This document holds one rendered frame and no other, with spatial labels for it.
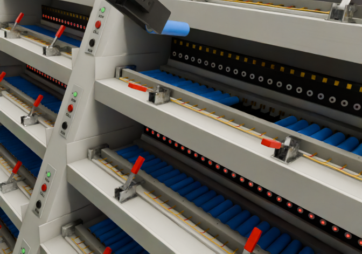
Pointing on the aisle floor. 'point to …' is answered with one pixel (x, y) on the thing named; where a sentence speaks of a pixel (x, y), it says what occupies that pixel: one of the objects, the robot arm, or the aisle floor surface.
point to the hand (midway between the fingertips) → (138, 5)
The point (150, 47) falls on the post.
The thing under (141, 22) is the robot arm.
